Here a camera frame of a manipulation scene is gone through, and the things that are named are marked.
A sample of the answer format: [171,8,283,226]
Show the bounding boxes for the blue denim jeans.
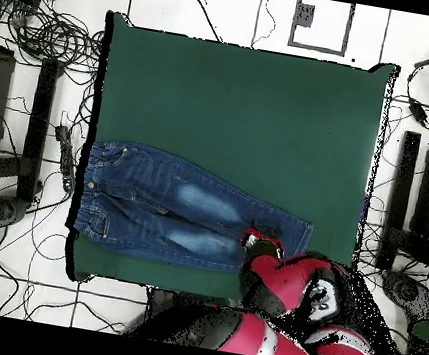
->
[61,133,324,286]

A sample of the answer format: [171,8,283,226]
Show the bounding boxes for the dark green table cloth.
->
[61,9,400,330]

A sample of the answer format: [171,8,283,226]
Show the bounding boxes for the black long beam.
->
[14,56,66,205]
[375,128,423,273]

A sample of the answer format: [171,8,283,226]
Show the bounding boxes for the black power adapter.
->
[404,97,429,126]

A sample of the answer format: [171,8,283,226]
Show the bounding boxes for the black power strip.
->
[44,123,86,194]

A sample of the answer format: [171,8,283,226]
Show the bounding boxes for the small black block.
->
[293,1,316,29]

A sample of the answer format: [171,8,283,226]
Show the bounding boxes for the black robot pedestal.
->
[144,285,180,322]

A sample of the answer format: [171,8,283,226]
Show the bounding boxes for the tangle of black cables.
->
[0,0,109,74]

